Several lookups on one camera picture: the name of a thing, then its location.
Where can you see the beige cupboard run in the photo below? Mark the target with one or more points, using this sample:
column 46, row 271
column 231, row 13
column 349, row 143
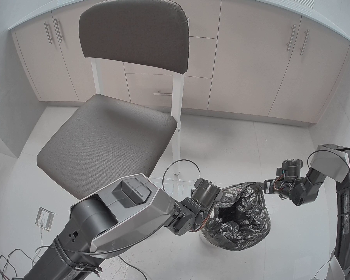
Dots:
column 250, row 63

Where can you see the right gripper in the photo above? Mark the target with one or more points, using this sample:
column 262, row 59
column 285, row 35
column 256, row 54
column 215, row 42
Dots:
column 273, row 187

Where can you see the black plastic bag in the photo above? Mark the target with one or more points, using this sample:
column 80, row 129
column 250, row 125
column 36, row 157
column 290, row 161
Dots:
column 250, row 232

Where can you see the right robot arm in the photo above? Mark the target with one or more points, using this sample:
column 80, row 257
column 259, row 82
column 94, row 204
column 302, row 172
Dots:
column 348, row 214

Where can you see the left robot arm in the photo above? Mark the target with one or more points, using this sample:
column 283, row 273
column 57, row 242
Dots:
column 125, row 214

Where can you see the grey padded white-framed chair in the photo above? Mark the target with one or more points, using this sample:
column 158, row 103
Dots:
column 110, row 144

